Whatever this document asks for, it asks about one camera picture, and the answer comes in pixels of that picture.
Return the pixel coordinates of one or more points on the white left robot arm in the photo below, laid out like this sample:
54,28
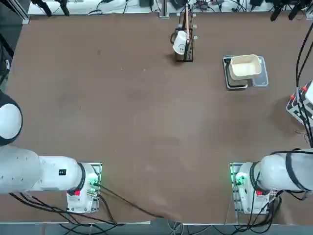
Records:
53,171

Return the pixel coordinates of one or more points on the black power adapter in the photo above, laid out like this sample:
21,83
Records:
256,2

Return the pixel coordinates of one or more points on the aluminium camera post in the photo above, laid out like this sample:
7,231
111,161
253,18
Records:
164,9

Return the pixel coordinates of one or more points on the beige plastic container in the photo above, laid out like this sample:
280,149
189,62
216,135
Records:
247,67

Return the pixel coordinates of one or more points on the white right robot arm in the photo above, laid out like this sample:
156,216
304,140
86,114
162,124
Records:
276,169

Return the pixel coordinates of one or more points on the white smiley mug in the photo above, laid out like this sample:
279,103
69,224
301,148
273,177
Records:
179,42

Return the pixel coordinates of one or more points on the digital kitchen scale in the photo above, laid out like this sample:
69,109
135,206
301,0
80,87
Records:
236,85

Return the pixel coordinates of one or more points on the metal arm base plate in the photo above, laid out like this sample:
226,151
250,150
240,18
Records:
234,205
97,166

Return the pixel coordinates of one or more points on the aluminium table rail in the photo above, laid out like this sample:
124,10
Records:
25,18

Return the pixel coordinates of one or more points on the clear plastic food container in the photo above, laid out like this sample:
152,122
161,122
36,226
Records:
261,82

